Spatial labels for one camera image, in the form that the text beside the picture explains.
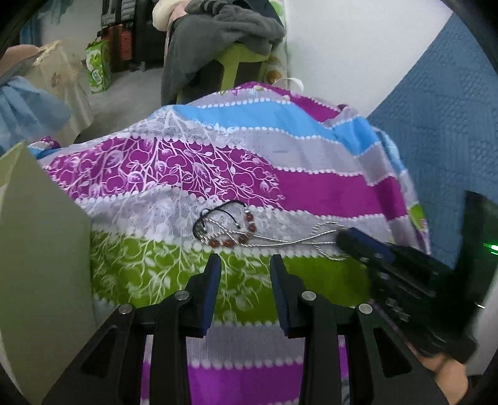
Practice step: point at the green chair with clothes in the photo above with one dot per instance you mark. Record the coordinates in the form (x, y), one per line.
(218, 35)

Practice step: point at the pink pillow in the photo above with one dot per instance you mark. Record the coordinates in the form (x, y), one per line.
(19, 58)

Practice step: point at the dark blue clothing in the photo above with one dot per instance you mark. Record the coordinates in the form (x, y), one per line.
(260, 6)

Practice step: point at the cream clothing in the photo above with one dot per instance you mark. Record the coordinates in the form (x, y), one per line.
(163, 15)

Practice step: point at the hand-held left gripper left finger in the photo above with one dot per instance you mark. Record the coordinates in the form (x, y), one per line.
(208, 296)

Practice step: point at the striped floral cloth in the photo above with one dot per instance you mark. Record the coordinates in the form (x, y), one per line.
(233, 175)

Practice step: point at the floral patterned cushion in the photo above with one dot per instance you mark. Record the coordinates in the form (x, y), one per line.
(278, 66)

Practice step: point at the white cardboard box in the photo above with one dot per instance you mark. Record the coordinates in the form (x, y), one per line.
(39, 253)

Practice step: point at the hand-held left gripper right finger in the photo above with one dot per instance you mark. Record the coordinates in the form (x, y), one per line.
(282, 300)

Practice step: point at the person's right hand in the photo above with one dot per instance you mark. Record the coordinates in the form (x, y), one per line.
(447, 377)

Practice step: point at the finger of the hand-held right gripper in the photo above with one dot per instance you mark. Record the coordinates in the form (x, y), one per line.
(358, 249)
(379, 248)

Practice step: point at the black suitcase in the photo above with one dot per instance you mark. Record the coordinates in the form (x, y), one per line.
(149, 35)

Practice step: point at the light blue cloth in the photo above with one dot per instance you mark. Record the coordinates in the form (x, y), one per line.
(27, 109)

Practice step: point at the blue knitted mat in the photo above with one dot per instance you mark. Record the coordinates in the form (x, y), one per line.
(439, 128)

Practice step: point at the green plastic chair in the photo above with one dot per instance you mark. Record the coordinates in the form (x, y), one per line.
(233, 58)

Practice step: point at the green carton box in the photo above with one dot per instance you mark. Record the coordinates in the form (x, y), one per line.
(97, 66)

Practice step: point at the red suitcase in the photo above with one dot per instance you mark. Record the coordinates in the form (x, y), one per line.
(120, 48)

